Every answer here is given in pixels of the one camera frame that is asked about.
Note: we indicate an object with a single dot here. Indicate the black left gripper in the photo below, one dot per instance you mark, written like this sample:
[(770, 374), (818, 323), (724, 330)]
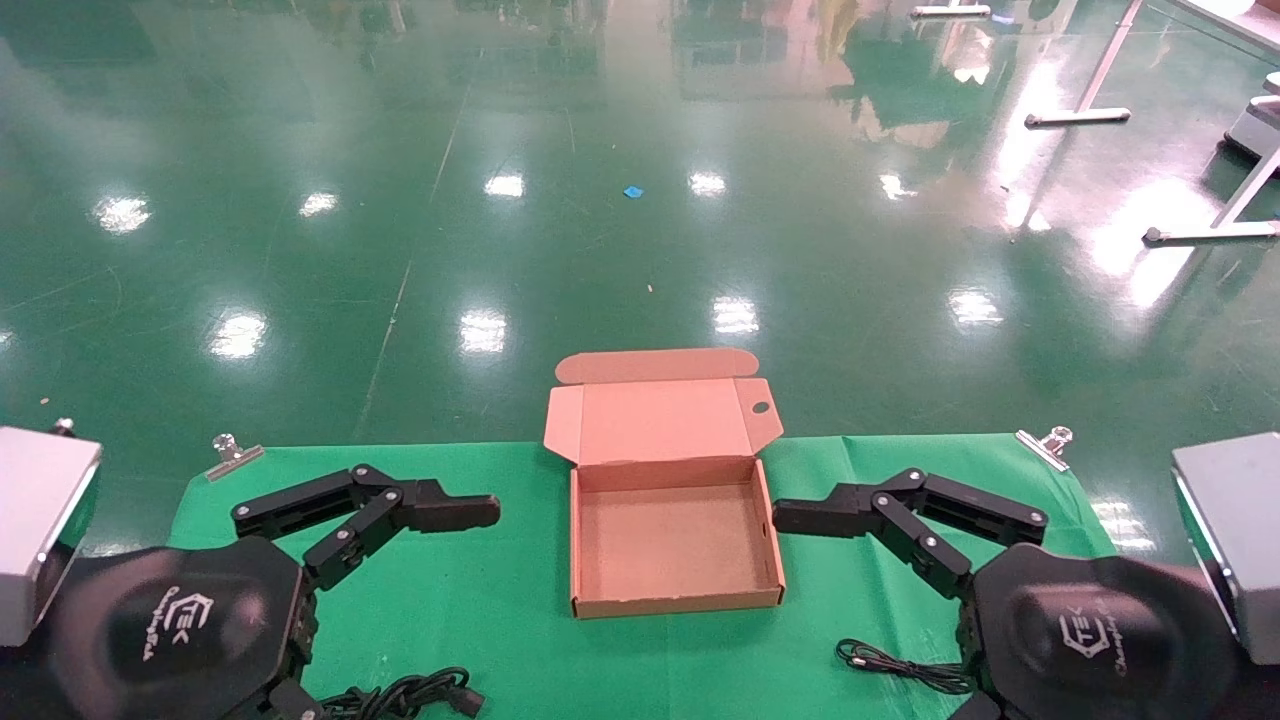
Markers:
[(170, 630)]

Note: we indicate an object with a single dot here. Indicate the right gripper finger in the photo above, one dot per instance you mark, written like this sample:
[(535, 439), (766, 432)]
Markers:
[(820, 515)]

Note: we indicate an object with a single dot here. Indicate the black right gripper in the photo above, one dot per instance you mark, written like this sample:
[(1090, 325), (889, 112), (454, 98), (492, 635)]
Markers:
[(1100, 640)]

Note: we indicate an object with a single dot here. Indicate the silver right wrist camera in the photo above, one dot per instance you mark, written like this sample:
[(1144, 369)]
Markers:
[(1240, 540)]

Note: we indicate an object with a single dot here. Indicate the open brown cardboard box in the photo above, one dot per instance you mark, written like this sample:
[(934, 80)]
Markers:
[(660, 430)]

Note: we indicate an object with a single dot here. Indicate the silver binder clip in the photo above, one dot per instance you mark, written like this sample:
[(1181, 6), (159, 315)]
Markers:
[(1045, 448), (235, 462)]

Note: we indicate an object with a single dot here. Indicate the white table top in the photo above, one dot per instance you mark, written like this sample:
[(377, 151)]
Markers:
[(1250, 20)]

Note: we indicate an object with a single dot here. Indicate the grey machine base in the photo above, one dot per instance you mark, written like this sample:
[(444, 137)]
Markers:
[(1258, 125)]

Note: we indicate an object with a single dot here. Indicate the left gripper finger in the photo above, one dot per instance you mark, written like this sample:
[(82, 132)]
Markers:
[(450, 510)]

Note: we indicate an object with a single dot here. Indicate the short white foot bar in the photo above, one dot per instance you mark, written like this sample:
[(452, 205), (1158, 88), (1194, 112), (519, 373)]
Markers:
[(950, 10)]

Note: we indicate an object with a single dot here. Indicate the large green table cloth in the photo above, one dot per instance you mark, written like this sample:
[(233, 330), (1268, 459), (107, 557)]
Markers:
[(500, 620)]

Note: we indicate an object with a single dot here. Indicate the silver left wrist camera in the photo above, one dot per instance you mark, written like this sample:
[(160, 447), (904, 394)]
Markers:
[(40, 520)]

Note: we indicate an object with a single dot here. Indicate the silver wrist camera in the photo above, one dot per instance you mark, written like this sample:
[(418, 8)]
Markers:
[(1240, 540), (40, 520)]

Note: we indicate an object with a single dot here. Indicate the white table leg with foot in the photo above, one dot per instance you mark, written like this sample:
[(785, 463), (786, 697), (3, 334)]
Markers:
[(1075, 117), (1210, 235)]

